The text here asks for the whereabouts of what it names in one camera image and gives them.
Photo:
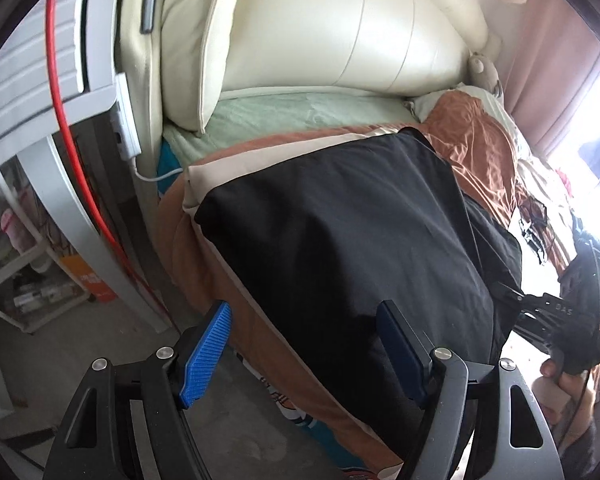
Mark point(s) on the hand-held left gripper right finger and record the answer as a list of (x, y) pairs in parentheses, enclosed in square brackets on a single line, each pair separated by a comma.
[(400, 350)]

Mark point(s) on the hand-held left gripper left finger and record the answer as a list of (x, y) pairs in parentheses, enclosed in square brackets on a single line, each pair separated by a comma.
[(207, 350)]

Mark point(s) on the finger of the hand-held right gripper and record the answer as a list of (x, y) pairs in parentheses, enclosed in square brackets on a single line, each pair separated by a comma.
[(522, 297), (532, 327)]

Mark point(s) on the black button-up jacket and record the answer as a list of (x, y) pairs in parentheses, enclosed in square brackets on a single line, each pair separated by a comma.
[(330, 240)]

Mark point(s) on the pink clothes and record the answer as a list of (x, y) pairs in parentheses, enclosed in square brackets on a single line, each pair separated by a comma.
[(562, 180)]

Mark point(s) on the person's right hand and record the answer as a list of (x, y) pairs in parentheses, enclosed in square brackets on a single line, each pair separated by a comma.
[(555, 390)]

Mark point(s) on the orange blanket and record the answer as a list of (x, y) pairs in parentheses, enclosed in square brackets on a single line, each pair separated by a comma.
[(195, 260)]

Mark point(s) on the orange box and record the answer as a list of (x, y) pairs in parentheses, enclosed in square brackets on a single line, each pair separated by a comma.
[(92, 280)]

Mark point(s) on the white storage rack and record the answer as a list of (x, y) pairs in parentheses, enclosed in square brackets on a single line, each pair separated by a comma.
[(30, 267)]

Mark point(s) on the light green pillow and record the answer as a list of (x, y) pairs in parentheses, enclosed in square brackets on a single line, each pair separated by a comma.
[(485, 102)]

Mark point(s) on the beige plush toy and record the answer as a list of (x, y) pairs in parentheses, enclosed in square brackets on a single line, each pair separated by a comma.
[(482, 70)]

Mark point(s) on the pink cup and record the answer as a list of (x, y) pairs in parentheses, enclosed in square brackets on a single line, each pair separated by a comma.
[(10, 227)]

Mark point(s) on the white power strip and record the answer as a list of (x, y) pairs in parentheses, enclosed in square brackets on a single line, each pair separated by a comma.
[(127, 125)]

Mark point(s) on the pink curtain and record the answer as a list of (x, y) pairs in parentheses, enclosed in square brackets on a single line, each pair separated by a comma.
[(555, 60)]

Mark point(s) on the light green bed sheet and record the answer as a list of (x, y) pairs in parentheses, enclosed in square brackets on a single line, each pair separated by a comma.
[(305, 107)]

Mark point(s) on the cream padded headboard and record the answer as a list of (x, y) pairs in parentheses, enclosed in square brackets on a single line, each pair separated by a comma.
[(305, 25)]

